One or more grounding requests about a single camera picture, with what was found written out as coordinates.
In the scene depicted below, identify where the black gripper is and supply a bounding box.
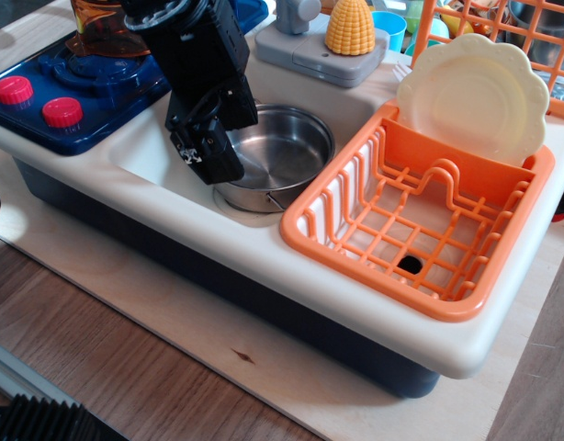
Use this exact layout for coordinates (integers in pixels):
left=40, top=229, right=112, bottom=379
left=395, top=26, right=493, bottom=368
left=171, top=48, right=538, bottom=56
left=139, top=1, right=258, bottom=185

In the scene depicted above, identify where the stainless steel pan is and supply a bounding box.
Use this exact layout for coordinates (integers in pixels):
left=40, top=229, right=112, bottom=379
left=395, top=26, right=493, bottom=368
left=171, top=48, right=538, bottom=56
left=215, top=104, right=335, bottom=213

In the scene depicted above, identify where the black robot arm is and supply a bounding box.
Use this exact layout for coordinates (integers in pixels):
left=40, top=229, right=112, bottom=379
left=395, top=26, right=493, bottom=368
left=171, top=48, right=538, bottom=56
left=121, top=1, right=258, bottom=185

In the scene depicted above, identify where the cream toy sink unit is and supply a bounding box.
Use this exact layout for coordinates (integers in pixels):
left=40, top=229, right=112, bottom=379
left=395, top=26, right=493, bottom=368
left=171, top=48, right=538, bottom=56
left=0, top=48, right=564, bottom=399

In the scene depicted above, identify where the orange plastic drying rack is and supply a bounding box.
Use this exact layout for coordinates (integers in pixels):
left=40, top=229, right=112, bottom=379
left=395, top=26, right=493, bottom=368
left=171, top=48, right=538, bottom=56
left=280, top=101, right=555, bottom=322

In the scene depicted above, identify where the grey toy faucet base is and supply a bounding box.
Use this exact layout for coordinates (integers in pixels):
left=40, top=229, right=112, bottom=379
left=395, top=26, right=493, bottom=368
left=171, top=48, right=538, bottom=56
left=253, top=1, right=390, bottom=88

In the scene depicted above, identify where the right red stove knob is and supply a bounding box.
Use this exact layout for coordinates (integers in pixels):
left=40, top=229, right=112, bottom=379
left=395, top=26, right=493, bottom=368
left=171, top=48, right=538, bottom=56
left=41, top=96, right=84, bottom=129

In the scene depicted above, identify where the red stove knob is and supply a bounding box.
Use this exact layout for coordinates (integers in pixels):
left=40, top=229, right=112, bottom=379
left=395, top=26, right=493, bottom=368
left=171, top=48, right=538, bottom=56
left=0, top=75, right=34, bottom=105
left=41, top=96, right=84, bottom=129

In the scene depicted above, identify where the transparent orange plastic pot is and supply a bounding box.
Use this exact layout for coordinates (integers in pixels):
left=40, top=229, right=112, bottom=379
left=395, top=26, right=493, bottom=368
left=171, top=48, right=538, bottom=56
left=65, top=0, right=150, bottom=58

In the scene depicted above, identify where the blue toy stove top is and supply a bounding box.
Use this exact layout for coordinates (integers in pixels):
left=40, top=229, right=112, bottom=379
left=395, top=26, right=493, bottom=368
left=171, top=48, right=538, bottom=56
left=0, top=1, right=267, bottom=156

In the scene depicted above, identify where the yellow toy corn cob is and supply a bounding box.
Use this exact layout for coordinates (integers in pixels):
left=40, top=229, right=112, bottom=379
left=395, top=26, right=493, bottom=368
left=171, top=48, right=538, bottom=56
left=324, top=0, right=376, bottom=56

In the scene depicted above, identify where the left red stove knob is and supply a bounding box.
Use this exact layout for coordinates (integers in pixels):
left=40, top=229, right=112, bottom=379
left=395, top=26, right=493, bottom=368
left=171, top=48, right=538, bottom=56
left=0, top=75, right=34, bottom=105

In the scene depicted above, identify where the white plastic toy fork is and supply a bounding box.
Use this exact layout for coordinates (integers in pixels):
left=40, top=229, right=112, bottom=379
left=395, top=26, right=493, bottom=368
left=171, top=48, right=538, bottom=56
left=392, top=62, right=412, bottom=83

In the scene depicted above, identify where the light blue plastic cup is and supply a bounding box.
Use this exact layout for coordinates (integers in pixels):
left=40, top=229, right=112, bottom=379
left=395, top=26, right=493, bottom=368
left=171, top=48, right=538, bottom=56
left=372, top=11, right=407, bottom=52

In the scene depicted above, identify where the cream scalloped plastic plate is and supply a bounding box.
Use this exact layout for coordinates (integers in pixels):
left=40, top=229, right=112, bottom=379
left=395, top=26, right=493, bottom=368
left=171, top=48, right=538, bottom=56
left=397, top=34, right=550, bottom=166

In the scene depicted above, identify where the light plywood base board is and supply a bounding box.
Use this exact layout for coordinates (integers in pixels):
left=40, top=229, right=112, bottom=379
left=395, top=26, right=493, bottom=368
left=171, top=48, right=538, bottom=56
left=0, top=0, right=564, bottom=441

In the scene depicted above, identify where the orange plastic grid basket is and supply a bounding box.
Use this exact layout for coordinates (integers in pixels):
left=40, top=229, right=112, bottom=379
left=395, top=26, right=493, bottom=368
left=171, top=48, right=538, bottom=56
left=412, top=1, right=564, bottom=119

